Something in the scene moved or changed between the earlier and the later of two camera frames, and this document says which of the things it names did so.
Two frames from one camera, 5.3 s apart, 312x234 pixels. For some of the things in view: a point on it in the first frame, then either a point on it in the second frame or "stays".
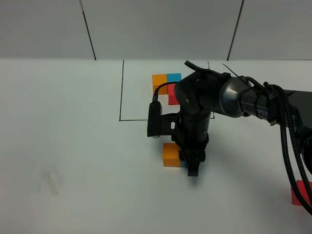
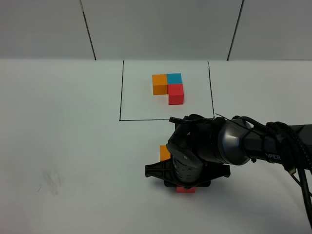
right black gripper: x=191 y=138 → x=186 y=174
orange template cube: x=158 y=80 stays
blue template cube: x=173 y=77 stays
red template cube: x=172 y=99 stays
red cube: x=303 y=192 → x=181 y=189
